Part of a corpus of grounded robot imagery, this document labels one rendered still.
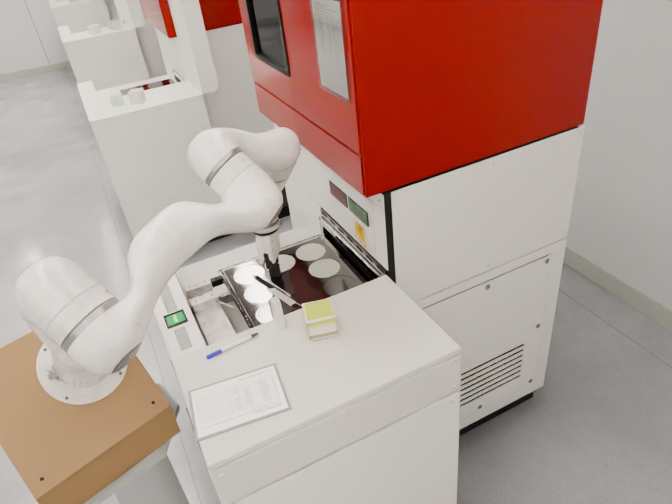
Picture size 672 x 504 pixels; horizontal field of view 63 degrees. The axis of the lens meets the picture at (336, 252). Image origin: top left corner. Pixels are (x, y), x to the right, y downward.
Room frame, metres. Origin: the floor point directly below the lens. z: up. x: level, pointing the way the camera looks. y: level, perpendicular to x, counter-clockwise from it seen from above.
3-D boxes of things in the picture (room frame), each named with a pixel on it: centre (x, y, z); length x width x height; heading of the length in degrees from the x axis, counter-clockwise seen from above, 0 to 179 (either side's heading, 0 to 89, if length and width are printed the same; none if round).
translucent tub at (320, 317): (1.04, 0.06, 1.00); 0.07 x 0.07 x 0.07; 7
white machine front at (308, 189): (1.61, 0.01, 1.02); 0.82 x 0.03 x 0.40; 22
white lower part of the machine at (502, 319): (1.74, -0.31, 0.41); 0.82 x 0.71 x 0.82; 22
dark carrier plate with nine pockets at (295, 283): (1.35, 0.14, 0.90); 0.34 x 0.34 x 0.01; 22
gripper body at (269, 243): (1.39, 0.20, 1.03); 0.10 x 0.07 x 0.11; 169
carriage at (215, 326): (1.23, 0.38, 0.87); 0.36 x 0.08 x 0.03; 22
